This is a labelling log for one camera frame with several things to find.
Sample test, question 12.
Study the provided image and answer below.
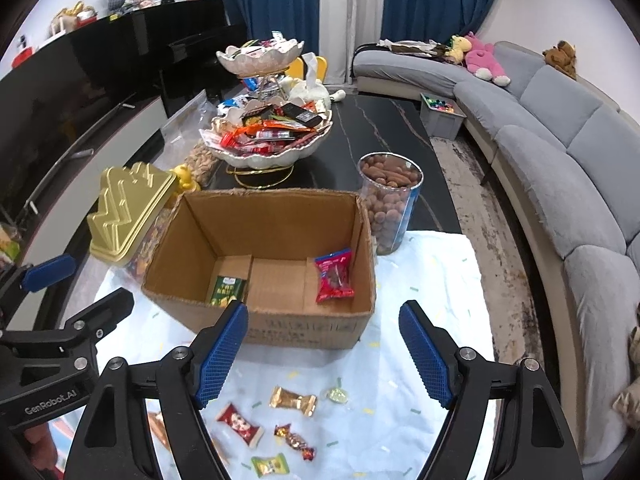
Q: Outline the yellow chair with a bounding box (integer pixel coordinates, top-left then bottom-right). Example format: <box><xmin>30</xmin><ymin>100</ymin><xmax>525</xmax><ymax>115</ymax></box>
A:
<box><xmin>287</xmin><ymin>55</ymin><xmax>328</xmax><ymax>81</ymax></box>

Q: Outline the clear jar of brown snacks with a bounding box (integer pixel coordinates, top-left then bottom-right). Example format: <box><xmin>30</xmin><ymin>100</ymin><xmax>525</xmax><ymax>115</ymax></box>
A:
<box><xmin>357</xmin><ymin>152</ymin><xmax>425</xmax><ymax>256</ymax></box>

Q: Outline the pink plush toy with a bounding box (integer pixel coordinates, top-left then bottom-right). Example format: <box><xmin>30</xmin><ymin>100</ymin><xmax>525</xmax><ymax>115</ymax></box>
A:
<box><xmin>465</xmin><ymin>31</ymin><xmax>512</xmax><ymax>86</ymax></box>

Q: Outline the bright green candy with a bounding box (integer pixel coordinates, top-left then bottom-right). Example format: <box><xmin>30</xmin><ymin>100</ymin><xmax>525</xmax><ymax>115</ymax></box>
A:
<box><xmin>251</xmin><ymin>452</ymin><xmax>291</xmax><ymax>479</ymax></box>

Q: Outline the white sheer curtain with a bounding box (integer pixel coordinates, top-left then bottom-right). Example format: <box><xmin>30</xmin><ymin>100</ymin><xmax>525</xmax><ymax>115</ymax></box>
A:
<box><xmin>317</xmin><ymin>0</ymin><xmax>388</xmax><ymax>88</ymax></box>

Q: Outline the clear plastic bag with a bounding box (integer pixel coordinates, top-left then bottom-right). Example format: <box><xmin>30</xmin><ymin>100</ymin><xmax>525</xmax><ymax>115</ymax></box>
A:
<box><xmin>162</xmin><ymin>97</ymin><xmax>226</xmax><ymax>151</ymax></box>

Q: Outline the red candy with face print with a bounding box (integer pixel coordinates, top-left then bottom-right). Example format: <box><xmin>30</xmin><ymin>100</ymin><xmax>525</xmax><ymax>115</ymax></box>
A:
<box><xmin>216</xmin><ymin>402</ymin><xmax>264</xmax><ymax>448</ymax></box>

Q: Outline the striped colourful mat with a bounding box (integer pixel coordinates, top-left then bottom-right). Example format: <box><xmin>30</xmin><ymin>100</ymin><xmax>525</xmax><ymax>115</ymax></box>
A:
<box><xmin>47</xmin><ymin>420</ymin><xmax>76</xmax><ymax>480</ymax></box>

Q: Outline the grey storage bin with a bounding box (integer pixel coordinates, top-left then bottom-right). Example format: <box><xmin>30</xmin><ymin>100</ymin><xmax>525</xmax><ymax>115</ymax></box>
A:
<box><xmin>419</xmin><ymin>92</ymin><xmax>468</xmax><ymax>141</ymax></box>

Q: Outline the black curved television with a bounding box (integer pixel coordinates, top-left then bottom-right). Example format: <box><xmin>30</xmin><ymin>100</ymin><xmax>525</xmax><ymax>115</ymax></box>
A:
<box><xmin>0</xmin><ymin>10</ymin><xmax>166</xmax><ymax>241</ymax></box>

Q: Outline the black upright piano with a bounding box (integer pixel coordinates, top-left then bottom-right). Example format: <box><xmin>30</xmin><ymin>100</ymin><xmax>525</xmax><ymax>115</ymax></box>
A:
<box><xmin>132</xmin><ymin>0</ymin><xmax>248</xmax><ymax>118</ymax></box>

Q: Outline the light blue speckled cloth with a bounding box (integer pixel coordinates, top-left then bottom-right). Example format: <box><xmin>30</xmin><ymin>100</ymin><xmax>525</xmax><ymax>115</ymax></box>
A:
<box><xmin>60</xmin><ymin>230</ymin><xmax>496</xmax><ymax>480</ymax></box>

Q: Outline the brown plush toy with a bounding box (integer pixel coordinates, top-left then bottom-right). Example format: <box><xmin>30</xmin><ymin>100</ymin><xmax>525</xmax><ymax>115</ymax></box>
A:
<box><xmin>543</xmin><ymin>40</ymin><xmax>577</xmax><ymax>79</ymax></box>

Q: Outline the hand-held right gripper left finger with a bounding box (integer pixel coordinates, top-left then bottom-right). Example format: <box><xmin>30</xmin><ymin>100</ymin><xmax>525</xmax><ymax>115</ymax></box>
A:
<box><xmin>65</xmin><ymin>301</ymin><xmax>249</xmax><ymax>480</ymax></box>

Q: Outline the grey television cabinet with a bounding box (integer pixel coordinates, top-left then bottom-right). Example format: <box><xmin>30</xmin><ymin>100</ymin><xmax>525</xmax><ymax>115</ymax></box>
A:
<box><xmin>0</xmin><ymin>95</ymin><xmax>168</xmax><ymax>331</ymax></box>

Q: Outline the green and yellow snack bag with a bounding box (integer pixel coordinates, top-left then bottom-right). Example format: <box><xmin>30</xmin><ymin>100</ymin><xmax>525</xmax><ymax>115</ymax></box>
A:
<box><xmin>0</xmin><ymin>222</ymin><xmax>21</xmax><ymax>263</ymax></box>

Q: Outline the clear candy container gold lid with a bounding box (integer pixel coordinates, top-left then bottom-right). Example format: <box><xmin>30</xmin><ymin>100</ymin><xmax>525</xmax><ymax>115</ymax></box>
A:
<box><xmin>87</xmin><ymin>162</ymin><xmax>181</xmax><ymax>286</ymax></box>

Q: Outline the white dog on red house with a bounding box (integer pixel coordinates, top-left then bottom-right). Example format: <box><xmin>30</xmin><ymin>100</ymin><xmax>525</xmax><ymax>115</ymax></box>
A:
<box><xmin>12</xmin><ymin>35</ymin><xmax>36</xmax><ymax>67</ymax></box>

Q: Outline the pile of mixed snack packets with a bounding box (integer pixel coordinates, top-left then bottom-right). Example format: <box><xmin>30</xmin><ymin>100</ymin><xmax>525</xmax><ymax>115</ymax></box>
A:
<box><xmin>202</xmin><ymin>100</ymin><xmax>331</xmax><ymax>156</ymax></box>

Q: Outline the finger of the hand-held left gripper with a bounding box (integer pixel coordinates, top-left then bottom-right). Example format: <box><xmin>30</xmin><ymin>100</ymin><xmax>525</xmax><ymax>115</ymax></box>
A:
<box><xmin>0</xmin><ymin>254</ymin><xmax>76</xmax><ymax>311</ymax></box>
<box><xmin>55</xmin><ymin>288</ymin><xmax>135</xmax><ymax>346</ymax></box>

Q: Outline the two-tier white bowl stand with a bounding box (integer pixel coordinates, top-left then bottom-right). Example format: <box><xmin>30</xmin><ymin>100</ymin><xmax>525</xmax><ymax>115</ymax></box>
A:
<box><xmin>200</xmin><ymin>40</ymin><xmax>335</xmax><ymax>188</ymax></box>

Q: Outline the beige patterned rug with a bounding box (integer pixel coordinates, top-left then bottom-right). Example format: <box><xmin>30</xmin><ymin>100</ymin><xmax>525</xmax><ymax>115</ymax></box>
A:
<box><xmin>430</xmin><ymin>135</ymin><xmax>566</xmax><ymax>480</ymax></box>

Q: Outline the person's left hand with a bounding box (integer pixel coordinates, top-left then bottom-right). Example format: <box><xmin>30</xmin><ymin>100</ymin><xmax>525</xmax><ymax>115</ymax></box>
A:
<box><xmin>22</xmin><ymin>425</ymin><xmax>58</xmax><ymax>473</ymax></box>

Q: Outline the yellow toy figure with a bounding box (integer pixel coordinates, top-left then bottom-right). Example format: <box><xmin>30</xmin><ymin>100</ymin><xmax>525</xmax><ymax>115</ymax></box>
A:
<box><xmin>170</xmin><ymin>165</ymin><xmax>194</xmax><ymax>193</ymax></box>

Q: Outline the red plastic snack packet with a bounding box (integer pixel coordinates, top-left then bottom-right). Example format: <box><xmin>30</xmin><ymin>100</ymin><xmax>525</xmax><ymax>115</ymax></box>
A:
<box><xmin>314</xmin><ymin>247</ymin><xmax>356</xmax><ymax>304</ymax></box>

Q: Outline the yellow plush toy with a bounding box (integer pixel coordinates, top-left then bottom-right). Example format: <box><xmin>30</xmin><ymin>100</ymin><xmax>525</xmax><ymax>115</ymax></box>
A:
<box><xmin>446</xmin><ymin>35</ymin><xmax>473</xmax><ymax>63</ymax></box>

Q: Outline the brown cardboard box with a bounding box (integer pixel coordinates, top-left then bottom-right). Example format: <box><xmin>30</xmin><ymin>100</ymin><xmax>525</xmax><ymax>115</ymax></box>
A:
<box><xmin>141</xmin><ymin>187</ymin><xmax>378</xmax><ymax>351</ymax></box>

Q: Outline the white plush toy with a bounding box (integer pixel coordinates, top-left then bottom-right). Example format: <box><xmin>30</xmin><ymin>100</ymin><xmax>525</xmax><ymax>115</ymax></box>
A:
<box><xmin>287</xmin><ymin>52</ymin><xmax>333</xmax><ymax>106</ymax></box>

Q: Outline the gold and white toy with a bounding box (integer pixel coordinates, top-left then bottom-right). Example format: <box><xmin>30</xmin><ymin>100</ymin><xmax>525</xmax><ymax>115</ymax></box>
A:
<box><xmin>50</xmin><ymin>2</ymin><xmax>98</xmax><ymax>33</ymax></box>

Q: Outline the pile of clothes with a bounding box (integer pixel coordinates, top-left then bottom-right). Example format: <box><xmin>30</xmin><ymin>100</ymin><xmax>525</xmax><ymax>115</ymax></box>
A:
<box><xmin>380</xmin><ymin>37</ymin><xmax>451</xmax><ymax>58</ymax></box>

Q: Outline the gold candy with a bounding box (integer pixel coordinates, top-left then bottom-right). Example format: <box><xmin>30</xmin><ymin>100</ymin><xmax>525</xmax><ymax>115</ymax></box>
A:
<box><xmin>270</xmin><ymin>386</ymin><xmax>318</xmax><ymax>417</ymax></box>

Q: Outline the grey curved sofa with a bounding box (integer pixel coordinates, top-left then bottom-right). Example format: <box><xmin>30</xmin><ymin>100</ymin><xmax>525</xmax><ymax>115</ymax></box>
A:
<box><xmin>352</xmin><ymin>40</ymin><xmax>640</xmax><ymax>466</ymax></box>

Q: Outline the small heap of white snacks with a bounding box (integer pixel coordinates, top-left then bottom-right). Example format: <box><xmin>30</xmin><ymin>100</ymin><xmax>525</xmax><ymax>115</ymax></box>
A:
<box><xmin>225</xmin><ymin>32</ymin><xmax>303</xmax><ymax>58</ymax></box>

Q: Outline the dark red twisted candy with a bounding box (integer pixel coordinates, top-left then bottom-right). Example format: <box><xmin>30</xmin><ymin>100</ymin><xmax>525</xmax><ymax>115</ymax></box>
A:
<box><xmin>273</xmin><ymin>424</ymin><xmax>317</xmax><ymax>462</ymax></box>

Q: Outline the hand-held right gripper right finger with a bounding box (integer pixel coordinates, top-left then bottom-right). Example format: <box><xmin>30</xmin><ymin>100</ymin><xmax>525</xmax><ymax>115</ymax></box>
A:
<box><xmin>398</xmin><ymin>300</ymin><xmax>583</xmax><ymax>480</ymax></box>

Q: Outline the dark green snack packet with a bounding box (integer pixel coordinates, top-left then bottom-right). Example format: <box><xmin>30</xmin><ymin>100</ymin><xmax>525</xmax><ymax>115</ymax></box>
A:
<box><xmin>207</xmin><ymin>275</ymin><xmax>248</xmax><ymax>308</ymax></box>

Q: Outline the bag of peanuts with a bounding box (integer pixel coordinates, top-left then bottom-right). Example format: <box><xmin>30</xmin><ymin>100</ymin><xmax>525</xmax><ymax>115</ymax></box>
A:
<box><xmin>182</xmin><ymin>140</ymin><xmax>221</xmax><ymax>186</ymax></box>

